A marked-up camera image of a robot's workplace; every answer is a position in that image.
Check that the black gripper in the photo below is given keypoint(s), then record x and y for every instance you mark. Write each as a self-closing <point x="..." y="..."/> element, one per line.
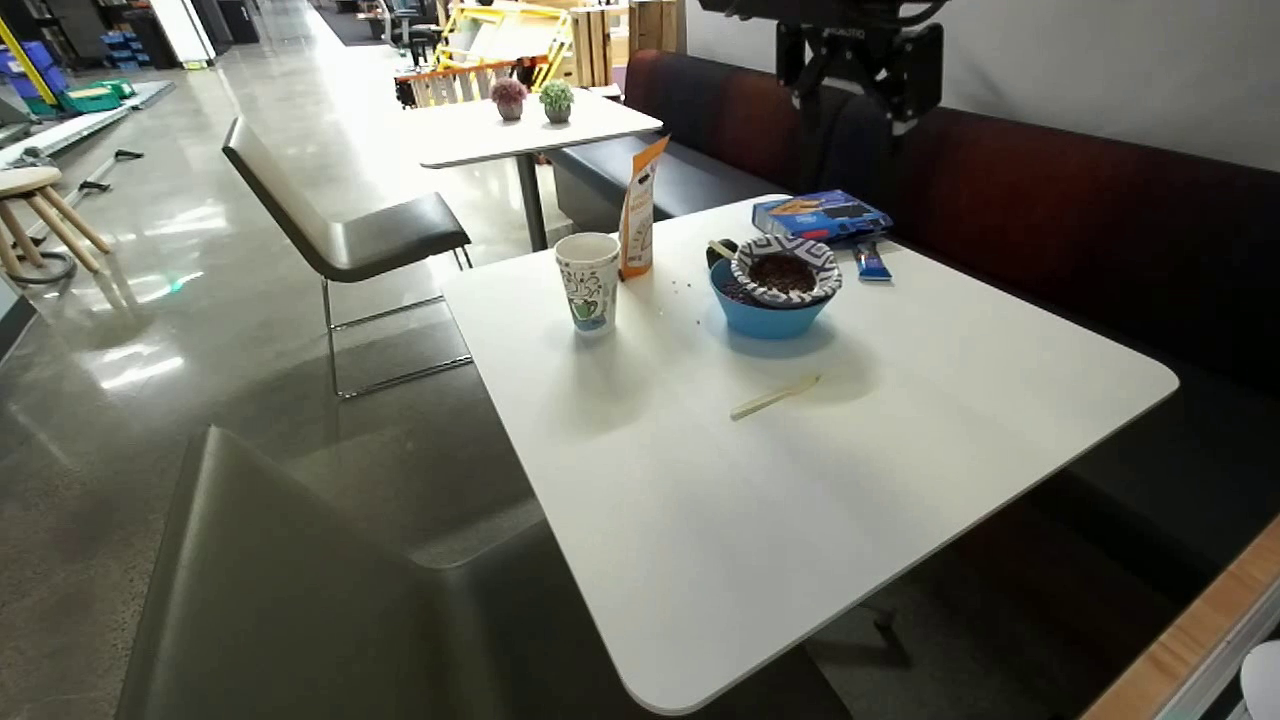
<point x="864" y="54"/>

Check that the pale white plastic spoon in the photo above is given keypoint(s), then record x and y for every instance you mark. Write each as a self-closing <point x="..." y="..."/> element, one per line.
<point x="777" y="396"/>

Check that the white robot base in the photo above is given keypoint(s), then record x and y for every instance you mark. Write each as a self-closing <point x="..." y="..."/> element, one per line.
<point x="1260" y="680"/>

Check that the blue cookie box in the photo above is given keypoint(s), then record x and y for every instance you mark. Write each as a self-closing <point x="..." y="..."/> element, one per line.
<point x="820" y="213"/>

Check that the dark brown food pieces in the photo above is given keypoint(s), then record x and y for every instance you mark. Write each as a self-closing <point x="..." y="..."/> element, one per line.
<point x="783" y="272"/>

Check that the blue patterned bowl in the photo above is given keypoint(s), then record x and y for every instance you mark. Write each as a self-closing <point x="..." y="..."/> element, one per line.
<point x="774" y="318"/>

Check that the orange stand-up snack pouch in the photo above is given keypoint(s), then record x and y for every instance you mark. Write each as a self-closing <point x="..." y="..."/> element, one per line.
<point x="642" y="220"/>

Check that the small green potted plant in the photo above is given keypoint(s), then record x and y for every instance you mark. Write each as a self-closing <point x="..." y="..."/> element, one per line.
<point x="558" y="100"/>

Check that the white side table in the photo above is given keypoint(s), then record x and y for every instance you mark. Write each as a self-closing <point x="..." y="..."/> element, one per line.
<point x="533" y="131"/>

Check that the patterned white paper cup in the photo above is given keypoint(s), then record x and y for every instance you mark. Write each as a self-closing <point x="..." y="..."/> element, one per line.
<point x="589" y="283"/>

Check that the small red potted plant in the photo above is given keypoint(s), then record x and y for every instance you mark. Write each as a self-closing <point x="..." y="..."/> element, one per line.
<point x="508" y="98"/>

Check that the dark seat metal-leg chair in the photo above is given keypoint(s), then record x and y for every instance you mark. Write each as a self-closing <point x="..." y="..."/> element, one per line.
<point x="381" y="230"/>

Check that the light wooden plank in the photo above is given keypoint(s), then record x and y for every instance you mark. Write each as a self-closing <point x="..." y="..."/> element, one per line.
<point x="1182" y="640"/>

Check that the grey upholstered chair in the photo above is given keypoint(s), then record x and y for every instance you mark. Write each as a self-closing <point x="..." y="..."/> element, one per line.
<point x="307" y="603"/>

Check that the round wooden stool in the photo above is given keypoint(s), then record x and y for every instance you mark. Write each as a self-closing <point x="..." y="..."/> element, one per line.
<point x="44" y="220"/>

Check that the yellow frame chair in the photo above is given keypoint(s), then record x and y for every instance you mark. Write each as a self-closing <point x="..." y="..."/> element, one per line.
<point x="512" y="35"/>

